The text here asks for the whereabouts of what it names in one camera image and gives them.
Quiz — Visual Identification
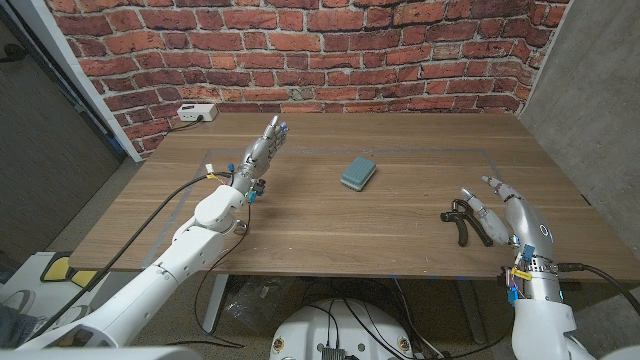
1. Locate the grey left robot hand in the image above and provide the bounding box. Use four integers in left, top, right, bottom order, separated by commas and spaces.
232, 115, 290, 196

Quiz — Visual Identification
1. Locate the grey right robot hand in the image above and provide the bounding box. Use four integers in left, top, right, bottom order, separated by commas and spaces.
459, 174, 560, 275

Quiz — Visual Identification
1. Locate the black grip strengthener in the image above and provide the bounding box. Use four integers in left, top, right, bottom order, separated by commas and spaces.
439, 198, 495, 249

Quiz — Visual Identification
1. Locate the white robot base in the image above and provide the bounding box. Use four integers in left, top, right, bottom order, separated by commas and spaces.
268, 298, 416, 360

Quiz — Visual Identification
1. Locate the teal ribbed sponge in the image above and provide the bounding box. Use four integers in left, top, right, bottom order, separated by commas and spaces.
340, 155, 378, 193

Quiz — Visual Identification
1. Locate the white power strip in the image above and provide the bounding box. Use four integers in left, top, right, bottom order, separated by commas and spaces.
176, 102, 219, 123

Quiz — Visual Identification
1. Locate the clear plastic bag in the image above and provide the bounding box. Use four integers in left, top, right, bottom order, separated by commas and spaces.
219, 275, 296, 335

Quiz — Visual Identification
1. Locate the yellow black foot pedal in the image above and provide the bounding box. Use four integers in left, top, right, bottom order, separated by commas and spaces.
39, 252, 99, 289

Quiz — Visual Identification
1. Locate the grey white sneaker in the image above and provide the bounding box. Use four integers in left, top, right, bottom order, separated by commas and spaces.
44, 302, 96, 334

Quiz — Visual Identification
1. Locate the white robot torso cover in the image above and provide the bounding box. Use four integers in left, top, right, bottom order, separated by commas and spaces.
0, 346, 201, 360

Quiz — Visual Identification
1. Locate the person's leg in jeans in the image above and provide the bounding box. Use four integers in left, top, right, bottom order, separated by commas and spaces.
0, 302, 39, 349

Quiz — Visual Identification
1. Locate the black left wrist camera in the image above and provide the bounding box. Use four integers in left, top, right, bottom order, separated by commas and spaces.
248, 178, 267, 204

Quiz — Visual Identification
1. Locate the black power strip cord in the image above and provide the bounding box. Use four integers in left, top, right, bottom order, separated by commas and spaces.
169, 115, 205, 133

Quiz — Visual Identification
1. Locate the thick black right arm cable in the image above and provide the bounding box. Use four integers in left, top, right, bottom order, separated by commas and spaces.
557, 262, 640, 316

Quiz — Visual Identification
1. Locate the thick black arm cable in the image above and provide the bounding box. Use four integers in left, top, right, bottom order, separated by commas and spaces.
29, 172, 234, 341
557, 262, 640, 316

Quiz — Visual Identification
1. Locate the brick wall print backdrop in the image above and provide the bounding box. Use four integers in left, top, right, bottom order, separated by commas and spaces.
44, 0, 574, 160

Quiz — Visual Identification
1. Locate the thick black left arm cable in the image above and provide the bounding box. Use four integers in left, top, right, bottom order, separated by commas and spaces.
29, 172, 234, 341

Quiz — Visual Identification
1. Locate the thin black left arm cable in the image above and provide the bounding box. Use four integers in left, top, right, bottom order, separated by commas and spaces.
192, 202, 252, 349

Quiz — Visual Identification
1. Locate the white door frame post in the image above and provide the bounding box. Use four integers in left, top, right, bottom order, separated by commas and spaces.
9, 0, 144, 164

